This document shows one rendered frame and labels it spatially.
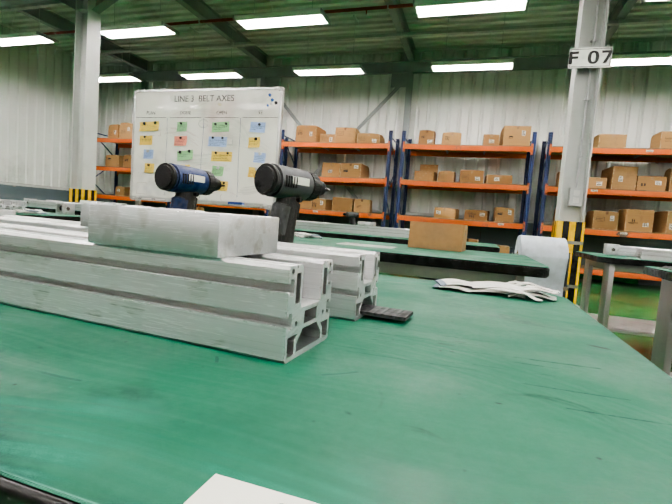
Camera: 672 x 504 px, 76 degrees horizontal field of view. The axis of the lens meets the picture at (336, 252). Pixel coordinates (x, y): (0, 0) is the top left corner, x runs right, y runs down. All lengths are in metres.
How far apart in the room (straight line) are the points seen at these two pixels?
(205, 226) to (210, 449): 0.21
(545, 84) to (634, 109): 1.88
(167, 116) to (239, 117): 0.73
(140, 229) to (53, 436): 0.22
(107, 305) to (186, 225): 0.13
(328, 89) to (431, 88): 2.66
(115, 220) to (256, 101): 3.42
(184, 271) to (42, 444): 0.21
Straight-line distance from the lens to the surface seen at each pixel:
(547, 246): 4.06
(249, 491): 0.23
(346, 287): 0.55
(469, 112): 11.30
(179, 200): 0.99
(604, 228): 10.27
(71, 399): 0.34
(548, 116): 11.31
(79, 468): 0.26
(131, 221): 0.46
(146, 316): 0.47
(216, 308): 0.43
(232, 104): 3.97
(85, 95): 9.23
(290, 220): 0.82
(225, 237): 0.41
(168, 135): 4.29
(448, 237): 2.48
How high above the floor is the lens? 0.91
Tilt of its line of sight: 4 degrees down
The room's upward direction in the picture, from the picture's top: 4 degrees clockwise
